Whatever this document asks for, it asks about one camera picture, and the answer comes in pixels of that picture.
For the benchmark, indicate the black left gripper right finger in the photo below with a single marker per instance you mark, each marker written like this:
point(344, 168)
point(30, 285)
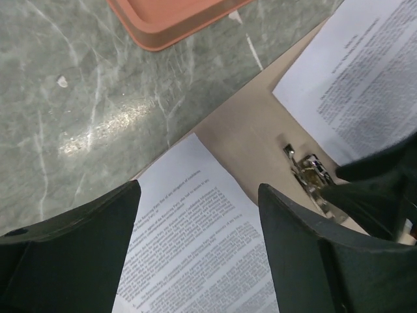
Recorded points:
point(320, 266)

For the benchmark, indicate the white printed paper sheets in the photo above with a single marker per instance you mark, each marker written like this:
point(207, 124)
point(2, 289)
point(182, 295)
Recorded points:
point(353, 89)

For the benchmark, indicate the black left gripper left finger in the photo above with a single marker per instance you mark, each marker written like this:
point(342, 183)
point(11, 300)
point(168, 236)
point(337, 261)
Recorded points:
point(73, 261)

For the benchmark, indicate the terracotta rectangular tray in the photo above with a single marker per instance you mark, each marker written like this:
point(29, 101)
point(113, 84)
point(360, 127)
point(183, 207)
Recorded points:
point(157, 25)

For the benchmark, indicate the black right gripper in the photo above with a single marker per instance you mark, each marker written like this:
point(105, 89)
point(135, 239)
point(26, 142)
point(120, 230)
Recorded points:
point(380, 190)

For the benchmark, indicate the white printed paper sheet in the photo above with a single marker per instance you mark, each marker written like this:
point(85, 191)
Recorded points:
point(197, 243)

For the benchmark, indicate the tan paper folder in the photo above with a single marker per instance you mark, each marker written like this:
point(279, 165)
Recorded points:
point(254, 140)

